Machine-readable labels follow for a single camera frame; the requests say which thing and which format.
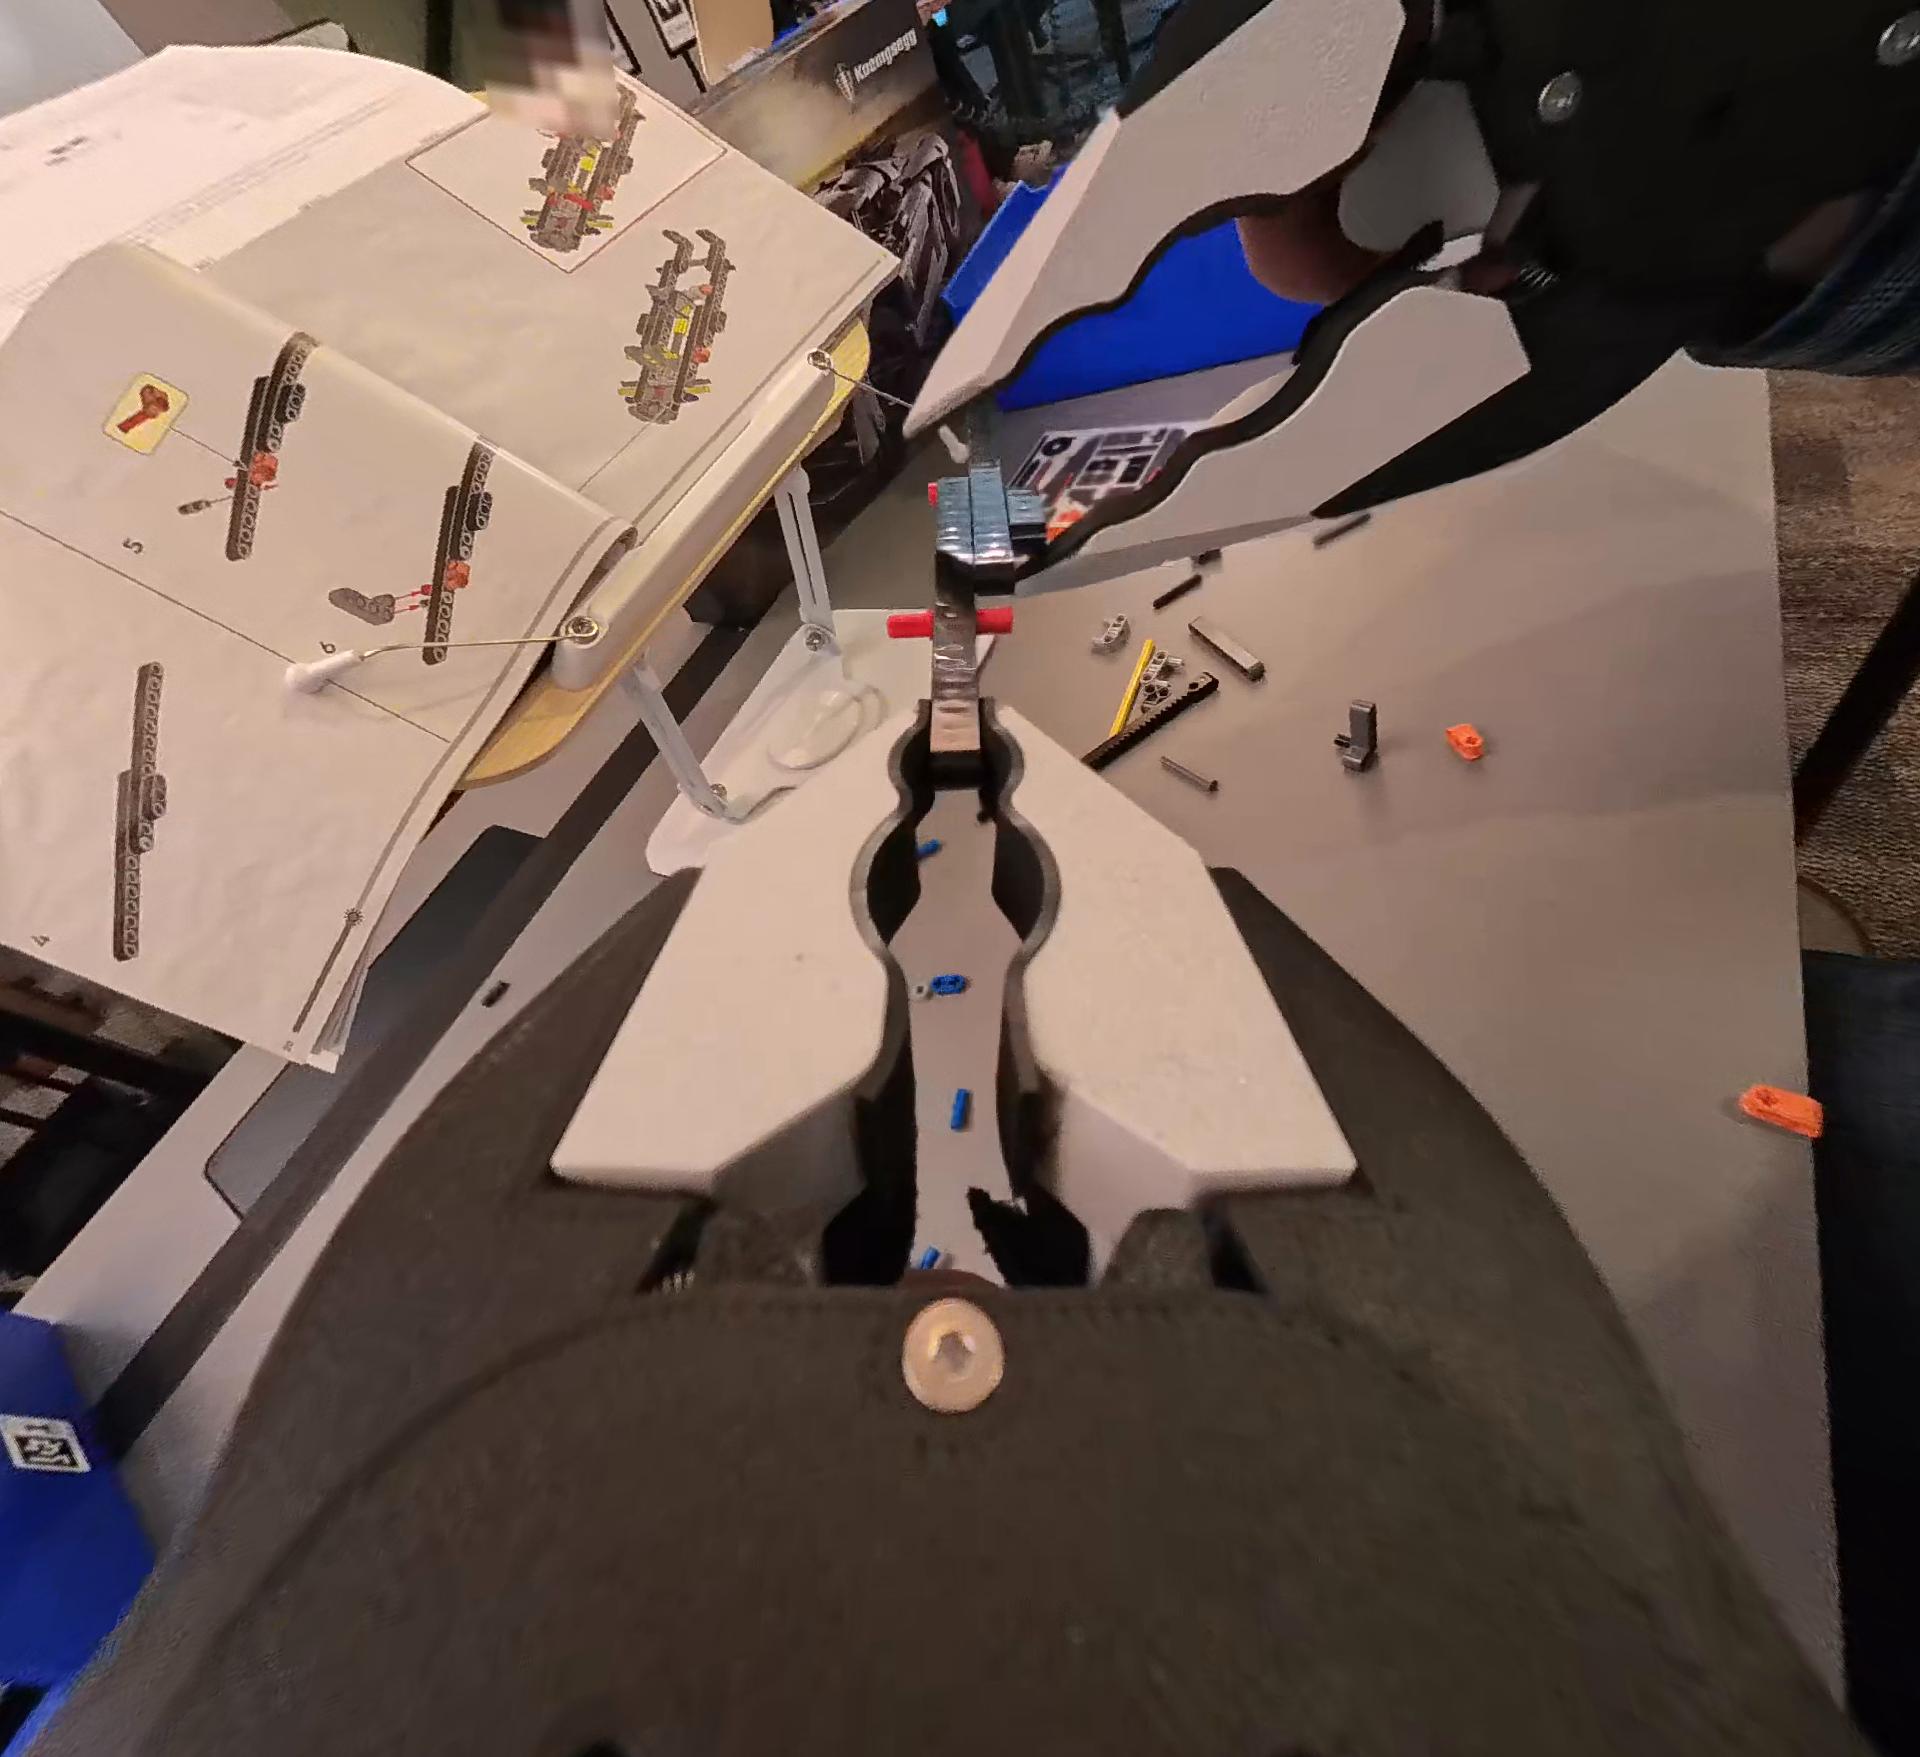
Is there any instruction booklet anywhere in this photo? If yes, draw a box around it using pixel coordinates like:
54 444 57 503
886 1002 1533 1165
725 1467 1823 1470
0 44 902 1073

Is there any metal page holder wire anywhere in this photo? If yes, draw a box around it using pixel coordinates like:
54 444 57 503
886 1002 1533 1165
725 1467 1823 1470
809 346 963 461
285 624 603 697

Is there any wooden book rest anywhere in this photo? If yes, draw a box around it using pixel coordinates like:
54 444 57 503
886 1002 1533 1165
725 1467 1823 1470
457 317 876 790

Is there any black gear rack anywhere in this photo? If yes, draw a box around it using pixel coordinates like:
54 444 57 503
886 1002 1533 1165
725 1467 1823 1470
1080 675 1221 772

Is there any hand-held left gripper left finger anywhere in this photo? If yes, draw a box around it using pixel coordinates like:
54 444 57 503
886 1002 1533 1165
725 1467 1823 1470
551 707 925 1286

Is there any blue plastic bin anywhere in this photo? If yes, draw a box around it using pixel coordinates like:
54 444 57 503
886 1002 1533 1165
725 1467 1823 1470
936 182 1336 416

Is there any person's right forearm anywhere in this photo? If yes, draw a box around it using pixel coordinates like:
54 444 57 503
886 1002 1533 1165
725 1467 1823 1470
1695 159 1920 379

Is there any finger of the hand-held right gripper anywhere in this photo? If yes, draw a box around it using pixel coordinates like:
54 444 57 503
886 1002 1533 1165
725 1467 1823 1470
1035 280 1533 597
906 0 1413 441

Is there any long black beam assembly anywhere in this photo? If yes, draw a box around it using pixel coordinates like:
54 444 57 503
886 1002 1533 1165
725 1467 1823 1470
923 459 1055 785

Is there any black sign easel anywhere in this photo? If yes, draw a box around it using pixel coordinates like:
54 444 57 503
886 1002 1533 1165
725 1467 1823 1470
1791 573 1920 844

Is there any sticker sheet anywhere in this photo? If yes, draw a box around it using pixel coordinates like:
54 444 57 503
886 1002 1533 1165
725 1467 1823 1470
1008 426 1202 505

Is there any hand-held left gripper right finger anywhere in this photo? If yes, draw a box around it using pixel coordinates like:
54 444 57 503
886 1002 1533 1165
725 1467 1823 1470
973 704 1360 1293

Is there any white stand base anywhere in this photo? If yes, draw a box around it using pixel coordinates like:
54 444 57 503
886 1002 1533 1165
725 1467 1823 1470
645 609 963 874

